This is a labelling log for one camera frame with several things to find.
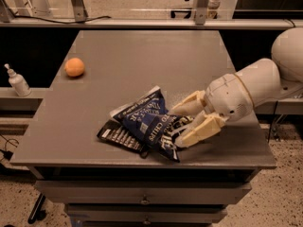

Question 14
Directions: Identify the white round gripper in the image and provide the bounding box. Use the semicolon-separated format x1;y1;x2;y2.
169;74;253;148

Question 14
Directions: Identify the blue Kettle chip bag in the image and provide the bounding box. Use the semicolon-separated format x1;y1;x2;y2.
110;86;193;162

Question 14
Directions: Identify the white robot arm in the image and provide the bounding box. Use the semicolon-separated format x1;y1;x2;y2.
169;27;303;148

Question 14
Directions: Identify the black rxbar chocolate bar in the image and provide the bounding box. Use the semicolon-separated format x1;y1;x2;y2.
97;120;150;159

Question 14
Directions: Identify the orange fruit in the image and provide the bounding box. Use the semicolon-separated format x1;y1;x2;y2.
64;58;85;78

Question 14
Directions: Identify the grey lower drawer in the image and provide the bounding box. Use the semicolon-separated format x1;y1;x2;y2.
65;204;227;224

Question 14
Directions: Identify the grey drawer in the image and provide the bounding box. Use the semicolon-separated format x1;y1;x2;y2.
35;181;252;205
65;204;227;224

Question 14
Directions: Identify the grey upper drawer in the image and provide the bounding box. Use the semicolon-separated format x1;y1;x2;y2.
35;181;252;205

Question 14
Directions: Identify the white pump bottle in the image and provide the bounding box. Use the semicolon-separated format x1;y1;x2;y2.
5;63;31;96

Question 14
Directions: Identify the metal bracket leg right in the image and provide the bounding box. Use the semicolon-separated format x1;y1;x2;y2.
193;0;209;25

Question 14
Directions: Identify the metal bracket leg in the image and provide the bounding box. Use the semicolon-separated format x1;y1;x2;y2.
71;0;88;23
193;0;209;25

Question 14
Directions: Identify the metal bracket leg left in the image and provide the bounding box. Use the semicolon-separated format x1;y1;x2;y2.
71;0;88;23

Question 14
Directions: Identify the black floor cable plug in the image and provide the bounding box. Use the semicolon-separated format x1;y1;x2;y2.
0;134;19;161

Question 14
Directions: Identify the black cable on shelf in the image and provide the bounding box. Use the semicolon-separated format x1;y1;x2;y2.
12;14;112;25

